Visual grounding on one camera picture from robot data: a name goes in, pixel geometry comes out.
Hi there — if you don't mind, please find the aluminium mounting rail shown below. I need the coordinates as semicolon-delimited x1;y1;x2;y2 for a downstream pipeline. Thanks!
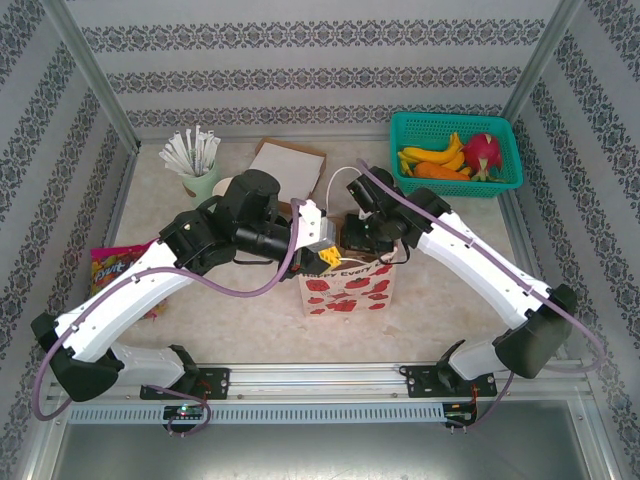
47;363;591;401

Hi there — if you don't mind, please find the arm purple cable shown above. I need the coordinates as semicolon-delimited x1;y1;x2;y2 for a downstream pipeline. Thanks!
30;198;307;437
355;158;605;431

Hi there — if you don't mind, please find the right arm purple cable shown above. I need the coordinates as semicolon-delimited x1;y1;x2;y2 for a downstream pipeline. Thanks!
355;158;605;431

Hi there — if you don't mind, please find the left small circuit board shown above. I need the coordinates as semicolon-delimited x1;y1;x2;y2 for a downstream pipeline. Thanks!
163;404;207;420

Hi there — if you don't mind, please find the small circuit board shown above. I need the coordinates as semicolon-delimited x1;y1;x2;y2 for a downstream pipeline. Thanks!
163;404;207;420
443;403;479;426

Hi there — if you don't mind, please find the teal plastic basket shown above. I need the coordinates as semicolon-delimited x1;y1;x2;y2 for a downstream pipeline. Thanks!
389;112;525;199

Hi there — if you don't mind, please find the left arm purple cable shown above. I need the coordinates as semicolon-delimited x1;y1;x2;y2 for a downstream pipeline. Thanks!
30;198;307;437

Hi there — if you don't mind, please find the white napkin stack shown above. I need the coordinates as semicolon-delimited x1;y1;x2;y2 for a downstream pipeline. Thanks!
249;141;324;194

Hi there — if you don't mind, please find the colourful candy bag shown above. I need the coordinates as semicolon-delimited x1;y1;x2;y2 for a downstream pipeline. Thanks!
89;239;171;321

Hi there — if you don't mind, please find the right small circuit board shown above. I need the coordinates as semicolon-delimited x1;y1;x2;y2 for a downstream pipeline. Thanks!
443;403;479;426

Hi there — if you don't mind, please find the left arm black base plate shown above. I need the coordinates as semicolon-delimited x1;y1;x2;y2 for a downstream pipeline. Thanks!
139;367;232;401

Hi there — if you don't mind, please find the pink dragon fruit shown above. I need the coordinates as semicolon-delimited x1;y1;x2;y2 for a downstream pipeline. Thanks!
460;132;509;184

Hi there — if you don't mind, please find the aluminium frame post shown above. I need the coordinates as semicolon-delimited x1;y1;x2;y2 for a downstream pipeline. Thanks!
501;0;585;121
39;0;142;151

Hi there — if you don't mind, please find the white red-printed paper bag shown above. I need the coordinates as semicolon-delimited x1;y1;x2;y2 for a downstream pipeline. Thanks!
298;167;411;319

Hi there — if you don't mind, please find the brown cardboard box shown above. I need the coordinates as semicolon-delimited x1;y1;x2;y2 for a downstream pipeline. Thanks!
247;137;329;202

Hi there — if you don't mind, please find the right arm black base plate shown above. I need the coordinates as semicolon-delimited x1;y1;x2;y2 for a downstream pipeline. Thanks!
404;364;497;399

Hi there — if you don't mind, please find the orange carrot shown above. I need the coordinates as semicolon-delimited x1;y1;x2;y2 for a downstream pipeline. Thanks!
413;160;472;182

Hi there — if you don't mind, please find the mint green straw holder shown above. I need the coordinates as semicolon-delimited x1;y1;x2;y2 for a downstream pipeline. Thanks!
180;158;222;211

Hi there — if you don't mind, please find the slotted grey cable duct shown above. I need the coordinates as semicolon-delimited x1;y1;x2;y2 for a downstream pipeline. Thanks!
67;402;446;425

